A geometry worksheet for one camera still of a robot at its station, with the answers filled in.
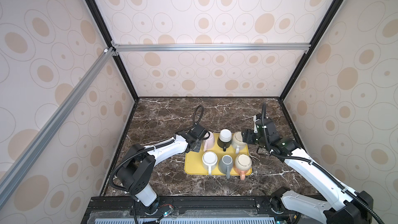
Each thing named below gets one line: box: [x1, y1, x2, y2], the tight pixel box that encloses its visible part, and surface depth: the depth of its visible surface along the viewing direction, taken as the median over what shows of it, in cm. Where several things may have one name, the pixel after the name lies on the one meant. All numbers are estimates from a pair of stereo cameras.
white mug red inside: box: [202, 150, 218, 176], surface depth 83 cm
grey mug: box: [218, 154, 234, 180], surface depth 80 cm
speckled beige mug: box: [231, 131, 248, 154], surface depth 90 cm
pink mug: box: [203, 131, 215, 152], surface depth 89 cm
